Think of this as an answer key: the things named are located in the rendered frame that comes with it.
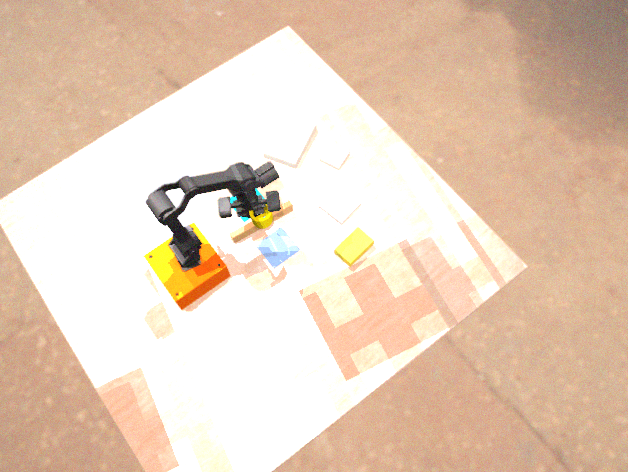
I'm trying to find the brown wooden bar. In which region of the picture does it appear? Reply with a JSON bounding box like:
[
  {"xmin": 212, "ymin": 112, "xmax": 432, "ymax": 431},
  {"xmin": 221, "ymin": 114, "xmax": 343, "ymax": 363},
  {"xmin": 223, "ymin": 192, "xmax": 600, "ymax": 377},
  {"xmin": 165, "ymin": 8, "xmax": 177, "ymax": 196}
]
[{"xmin": 230, "ymin": 201, "xmax": 293, "ymax": 244}]

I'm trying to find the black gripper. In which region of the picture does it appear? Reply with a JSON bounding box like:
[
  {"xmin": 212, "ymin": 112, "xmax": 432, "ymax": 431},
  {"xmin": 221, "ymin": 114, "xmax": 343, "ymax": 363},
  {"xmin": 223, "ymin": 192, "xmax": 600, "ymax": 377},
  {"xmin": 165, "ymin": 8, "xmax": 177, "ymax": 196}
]
[{"xmin": 217, "ymin": 190, "xmax": 281, "ymax": 218}]

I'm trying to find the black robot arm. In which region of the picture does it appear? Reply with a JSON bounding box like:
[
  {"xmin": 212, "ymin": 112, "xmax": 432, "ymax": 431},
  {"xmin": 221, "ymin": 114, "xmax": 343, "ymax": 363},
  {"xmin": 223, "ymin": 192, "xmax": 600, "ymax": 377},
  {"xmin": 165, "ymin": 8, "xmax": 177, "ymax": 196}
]
[{"xmin": 145, "ymin": 161, "xmax": 279, "ymax": 272}]

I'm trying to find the yellow cup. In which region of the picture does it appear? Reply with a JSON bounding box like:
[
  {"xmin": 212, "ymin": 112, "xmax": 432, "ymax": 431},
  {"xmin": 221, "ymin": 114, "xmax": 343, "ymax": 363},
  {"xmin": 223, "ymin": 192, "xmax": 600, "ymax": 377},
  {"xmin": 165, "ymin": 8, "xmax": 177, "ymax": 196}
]
[{"xmin": 249, "ymin": 204, "xmax": 273, "ymax": 229}]

